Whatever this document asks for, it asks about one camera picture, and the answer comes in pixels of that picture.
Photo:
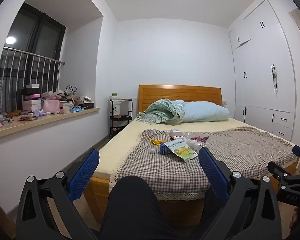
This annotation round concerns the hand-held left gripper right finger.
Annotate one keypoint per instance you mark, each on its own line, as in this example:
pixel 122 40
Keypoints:
pixel 212 172

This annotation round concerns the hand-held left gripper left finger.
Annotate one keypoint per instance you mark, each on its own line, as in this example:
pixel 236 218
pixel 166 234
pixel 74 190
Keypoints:
pixel 85 170

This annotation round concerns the green and yellow snack bag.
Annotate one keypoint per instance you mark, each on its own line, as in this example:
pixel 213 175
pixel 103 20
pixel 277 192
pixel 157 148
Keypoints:
pixel 182 152

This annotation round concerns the maroon packet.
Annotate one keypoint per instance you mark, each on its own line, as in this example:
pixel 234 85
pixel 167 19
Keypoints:
pixel 201 138

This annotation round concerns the red and white packet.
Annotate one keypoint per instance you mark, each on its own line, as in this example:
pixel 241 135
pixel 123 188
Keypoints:
pixel 176 138

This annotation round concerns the blue and white box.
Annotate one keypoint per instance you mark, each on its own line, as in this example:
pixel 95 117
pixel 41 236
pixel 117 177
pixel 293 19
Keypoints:
pixel 163 148

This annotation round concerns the white cardboard box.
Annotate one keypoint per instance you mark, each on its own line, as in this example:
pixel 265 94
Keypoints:
pixel 175 132

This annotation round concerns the yellow packet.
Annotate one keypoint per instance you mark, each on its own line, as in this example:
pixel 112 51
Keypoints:
pixel 156 142

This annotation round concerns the person's right hand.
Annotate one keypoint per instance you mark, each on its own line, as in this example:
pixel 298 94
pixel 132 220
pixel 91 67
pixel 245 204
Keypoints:
pixel 295 218

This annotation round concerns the brown checkered cloth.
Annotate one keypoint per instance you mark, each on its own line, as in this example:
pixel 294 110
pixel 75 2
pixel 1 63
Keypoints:
pixel 240 150

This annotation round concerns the pale yellow bedsheet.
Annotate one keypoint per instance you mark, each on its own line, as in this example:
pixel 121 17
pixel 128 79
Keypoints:
pixel 130 132

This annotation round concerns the wooden windowsill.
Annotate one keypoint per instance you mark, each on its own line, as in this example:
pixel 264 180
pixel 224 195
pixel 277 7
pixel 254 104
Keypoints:
pixel 52 121

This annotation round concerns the light blue pillow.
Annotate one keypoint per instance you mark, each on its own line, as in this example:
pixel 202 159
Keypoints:
pixel 205 112

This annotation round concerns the black flat box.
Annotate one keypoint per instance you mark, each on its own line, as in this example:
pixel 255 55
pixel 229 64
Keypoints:
pixel 86 105

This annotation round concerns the person's leg in black pants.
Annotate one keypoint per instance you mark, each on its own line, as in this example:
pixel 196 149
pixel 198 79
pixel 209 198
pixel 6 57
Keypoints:
pixel 140 210

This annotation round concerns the pink pouch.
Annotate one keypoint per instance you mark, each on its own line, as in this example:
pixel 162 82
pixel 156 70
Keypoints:
pixel 51 106

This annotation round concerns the green floral quilt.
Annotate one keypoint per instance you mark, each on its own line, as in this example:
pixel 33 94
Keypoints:
pixel 162 112

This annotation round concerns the black shelf cart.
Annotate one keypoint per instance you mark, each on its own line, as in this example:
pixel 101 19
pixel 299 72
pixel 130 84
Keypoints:
pixel 121 100

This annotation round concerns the green and white box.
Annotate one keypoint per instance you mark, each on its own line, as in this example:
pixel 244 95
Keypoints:
pixel 114 96

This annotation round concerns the hanging door ornament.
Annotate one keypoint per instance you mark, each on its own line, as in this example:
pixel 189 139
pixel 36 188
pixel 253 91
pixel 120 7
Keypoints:
pixel 274 77

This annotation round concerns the wooden bed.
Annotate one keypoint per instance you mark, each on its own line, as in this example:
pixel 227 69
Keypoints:
pixel 177 95

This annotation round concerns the pile of boxes and cosmetics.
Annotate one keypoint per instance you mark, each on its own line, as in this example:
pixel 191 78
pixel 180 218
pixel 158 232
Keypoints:
pixel 32 102

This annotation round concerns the white wardrobe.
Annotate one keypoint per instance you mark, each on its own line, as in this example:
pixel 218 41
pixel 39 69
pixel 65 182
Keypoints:
pixel 260 55

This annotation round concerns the metal window railing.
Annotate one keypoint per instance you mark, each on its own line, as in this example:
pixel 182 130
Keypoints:
pixel 27 53

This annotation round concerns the dark window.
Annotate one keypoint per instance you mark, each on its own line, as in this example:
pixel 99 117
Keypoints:
pixel 45 40

